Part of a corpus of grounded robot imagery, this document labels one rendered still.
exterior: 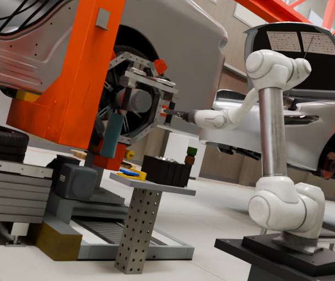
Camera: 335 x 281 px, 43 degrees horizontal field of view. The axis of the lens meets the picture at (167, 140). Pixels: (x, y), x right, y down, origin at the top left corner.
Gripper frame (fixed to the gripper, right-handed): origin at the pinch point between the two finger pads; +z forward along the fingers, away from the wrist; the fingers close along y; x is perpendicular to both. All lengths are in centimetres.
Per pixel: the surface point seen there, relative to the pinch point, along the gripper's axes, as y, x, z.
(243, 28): 606, 299, 504
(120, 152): -14.5, -31.1, 19.6
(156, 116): 7.4, -2.9, 20.5
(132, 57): -22.5, 27.1, 20.4
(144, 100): -16.8, 3.2, 6.0
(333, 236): 110, -52, -66
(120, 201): -1, -63, 26
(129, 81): -35.9, 9.8, -1.5
